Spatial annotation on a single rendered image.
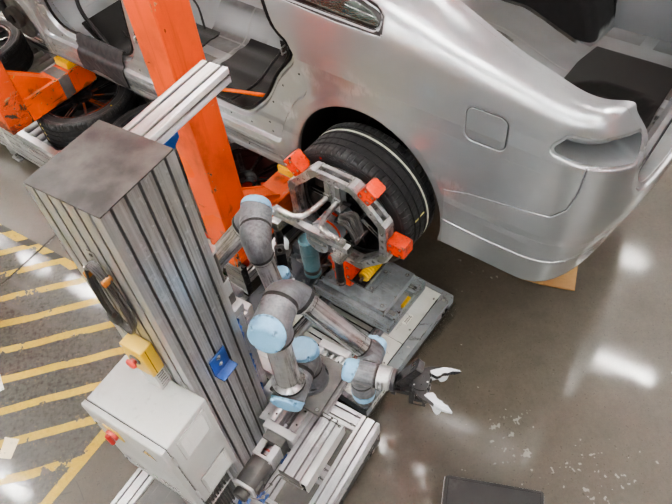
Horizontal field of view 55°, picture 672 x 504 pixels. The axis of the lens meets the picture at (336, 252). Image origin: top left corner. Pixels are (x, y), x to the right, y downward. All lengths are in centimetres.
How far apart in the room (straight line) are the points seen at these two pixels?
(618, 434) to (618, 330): 59
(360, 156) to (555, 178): 81
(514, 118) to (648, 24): 184
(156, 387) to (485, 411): 178
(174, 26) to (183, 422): 134
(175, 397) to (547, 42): 269
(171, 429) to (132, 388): 20
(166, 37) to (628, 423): 266
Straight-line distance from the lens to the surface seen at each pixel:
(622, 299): 385
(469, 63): 233
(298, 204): 304
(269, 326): 187
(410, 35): 241
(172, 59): 246
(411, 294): 350
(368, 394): 209
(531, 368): 349
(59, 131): 457
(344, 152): 274
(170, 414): 207
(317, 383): 242
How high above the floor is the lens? 300
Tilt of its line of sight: 50 degrees down
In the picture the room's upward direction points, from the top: 8 degrees counter-clockwise
